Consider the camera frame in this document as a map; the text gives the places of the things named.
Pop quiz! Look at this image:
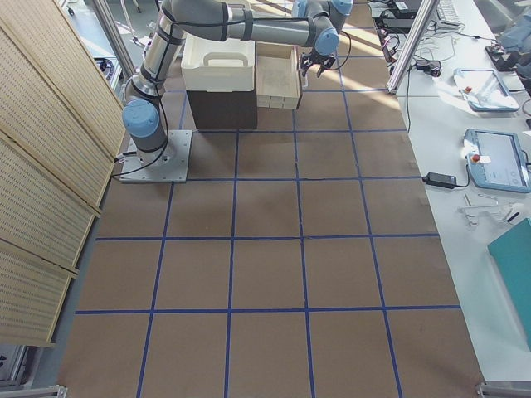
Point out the dark brown drawer cabinet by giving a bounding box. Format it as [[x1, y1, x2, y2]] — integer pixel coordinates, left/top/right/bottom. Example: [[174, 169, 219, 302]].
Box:
[[187, 90, 258, 130]]

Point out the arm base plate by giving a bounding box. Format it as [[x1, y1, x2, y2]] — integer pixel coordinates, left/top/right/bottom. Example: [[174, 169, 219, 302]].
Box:
[[117, 129, 193, 183]]

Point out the wooden drawer with white handle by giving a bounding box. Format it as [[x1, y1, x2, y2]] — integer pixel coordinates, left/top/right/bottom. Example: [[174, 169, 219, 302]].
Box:
[[256, 42, 303, 109]]

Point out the clear acrylic bracket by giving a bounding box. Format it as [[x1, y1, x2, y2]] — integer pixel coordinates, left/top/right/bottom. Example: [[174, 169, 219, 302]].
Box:
[[458, 194, 510, 227]]

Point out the near teach pendant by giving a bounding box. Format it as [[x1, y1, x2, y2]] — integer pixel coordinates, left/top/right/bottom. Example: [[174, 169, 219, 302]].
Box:
[[463, 129, 530, 193]]

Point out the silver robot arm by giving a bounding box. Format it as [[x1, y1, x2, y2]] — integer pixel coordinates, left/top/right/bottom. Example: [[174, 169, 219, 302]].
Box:
[[122, 1, 353, 170]]

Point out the teach pendant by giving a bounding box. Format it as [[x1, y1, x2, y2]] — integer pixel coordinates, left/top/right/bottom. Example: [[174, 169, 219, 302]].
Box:
[[463, 129, 530, 193], [453, 68, 519, 112]]

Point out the wooden pegboard panel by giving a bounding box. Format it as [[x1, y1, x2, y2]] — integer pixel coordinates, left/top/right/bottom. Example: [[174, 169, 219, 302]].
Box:
[[1, 1, 124, 347]]

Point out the teal box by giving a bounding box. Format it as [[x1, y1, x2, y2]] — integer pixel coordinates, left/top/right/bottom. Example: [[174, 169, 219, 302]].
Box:
[[488, 218, 530, 333]]

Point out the aluminium frame post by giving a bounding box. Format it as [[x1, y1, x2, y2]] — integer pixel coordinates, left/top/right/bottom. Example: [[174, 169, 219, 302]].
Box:
[[387, 0, 439, 95]]

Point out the far teach pendant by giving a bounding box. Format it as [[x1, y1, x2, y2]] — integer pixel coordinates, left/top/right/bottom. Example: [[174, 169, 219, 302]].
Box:
[[453, 68, 519, 112]]

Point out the white plastic tray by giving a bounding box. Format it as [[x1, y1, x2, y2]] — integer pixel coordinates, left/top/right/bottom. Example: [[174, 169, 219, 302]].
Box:
[[181, 35, 256, 92]]

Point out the black power adapter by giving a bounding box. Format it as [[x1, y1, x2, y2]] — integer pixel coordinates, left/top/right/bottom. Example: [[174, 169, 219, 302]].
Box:
[[422, 172, 457, 189]]

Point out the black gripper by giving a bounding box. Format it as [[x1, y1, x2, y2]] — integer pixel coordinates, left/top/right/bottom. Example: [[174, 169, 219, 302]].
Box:
[[300, 49, 335, 78]]

